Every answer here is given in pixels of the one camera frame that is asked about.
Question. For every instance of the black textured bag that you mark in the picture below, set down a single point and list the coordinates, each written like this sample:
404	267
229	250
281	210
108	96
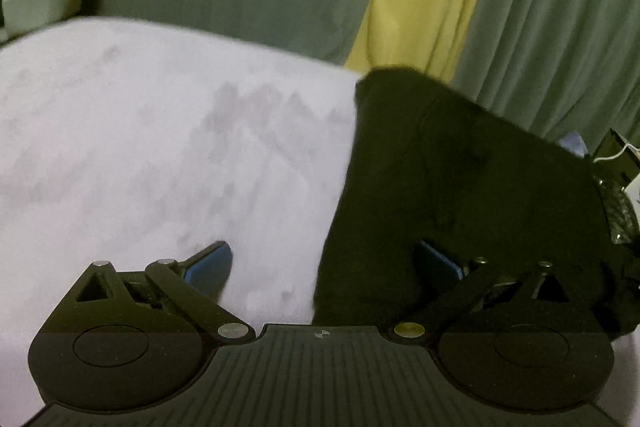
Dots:
620	212

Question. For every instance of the bed with lavender sheet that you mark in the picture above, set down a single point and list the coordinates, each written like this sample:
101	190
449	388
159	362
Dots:
150	147

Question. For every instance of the blue cloth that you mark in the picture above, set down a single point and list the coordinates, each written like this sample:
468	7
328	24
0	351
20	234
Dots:
575	146

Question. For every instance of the black pants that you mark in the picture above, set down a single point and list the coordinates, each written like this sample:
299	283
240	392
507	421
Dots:
450	187

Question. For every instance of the white object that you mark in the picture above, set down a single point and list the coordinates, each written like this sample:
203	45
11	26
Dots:
635	189

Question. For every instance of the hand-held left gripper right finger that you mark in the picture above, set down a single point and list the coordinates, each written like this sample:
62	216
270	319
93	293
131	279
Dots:
440	268

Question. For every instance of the black box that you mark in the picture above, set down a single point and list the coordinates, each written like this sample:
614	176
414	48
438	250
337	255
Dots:
620	167

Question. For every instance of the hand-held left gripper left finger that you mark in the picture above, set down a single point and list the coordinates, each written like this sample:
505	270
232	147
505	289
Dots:
210	266

